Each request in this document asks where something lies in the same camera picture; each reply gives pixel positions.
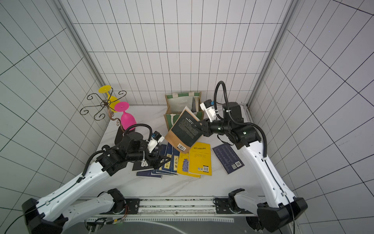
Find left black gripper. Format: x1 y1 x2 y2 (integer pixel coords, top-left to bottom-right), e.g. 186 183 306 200
128 146 171 170

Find dark green brown book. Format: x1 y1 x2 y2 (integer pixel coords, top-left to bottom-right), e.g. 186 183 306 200
165 106 203 154

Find green jute canvas bag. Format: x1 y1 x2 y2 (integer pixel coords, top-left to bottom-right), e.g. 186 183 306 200
164 92 204 130

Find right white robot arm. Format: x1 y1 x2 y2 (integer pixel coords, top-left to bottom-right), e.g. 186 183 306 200
195 99 308 233

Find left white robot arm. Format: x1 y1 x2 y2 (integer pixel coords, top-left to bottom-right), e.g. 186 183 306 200
22 132 168 234

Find blue book yellow label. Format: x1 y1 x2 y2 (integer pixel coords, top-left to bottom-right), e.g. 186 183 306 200
155 144 168 176
162 143 173 173

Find navy book at bottom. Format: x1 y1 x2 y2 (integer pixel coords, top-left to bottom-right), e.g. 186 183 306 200
136 170 162 179

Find black book white characters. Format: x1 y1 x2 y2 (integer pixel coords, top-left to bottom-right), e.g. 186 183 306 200
132 160 154 172

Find yellow book purple picture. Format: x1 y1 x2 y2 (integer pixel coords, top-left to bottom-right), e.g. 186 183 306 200
177 153 201 178

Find yellow book plain cover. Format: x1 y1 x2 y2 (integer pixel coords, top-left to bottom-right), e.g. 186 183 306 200
189 142 212 176

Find dark navy thin book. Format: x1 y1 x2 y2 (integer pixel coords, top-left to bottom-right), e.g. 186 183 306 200
212 143 244 175

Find pink plastic wine glass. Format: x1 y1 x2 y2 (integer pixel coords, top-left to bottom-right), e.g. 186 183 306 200
115 101 137 131

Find small jar black lid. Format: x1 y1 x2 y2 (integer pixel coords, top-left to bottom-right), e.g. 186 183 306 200
101 145 110 151

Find yellow plastic wine glass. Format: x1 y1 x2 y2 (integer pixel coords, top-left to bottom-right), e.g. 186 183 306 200
98 85 120 113

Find metal scroll glass rack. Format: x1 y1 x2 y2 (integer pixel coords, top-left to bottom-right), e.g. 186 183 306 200
79 90 127 144

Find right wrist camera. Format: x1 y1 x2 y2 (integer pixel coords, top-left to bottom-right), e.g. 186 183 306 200
200 99 218 122

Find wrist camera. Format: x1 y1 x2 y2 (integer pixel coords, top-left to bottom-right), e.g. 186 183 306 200
200 99 218 122
148 131 165 153

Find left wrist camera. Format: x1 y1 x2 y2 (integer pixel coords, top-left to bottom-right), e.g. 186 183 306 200
148 131 165 153

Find aluminium mounting rail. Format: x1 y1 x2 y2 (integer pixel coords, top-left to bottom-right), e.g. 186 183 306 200
59 195 296 218

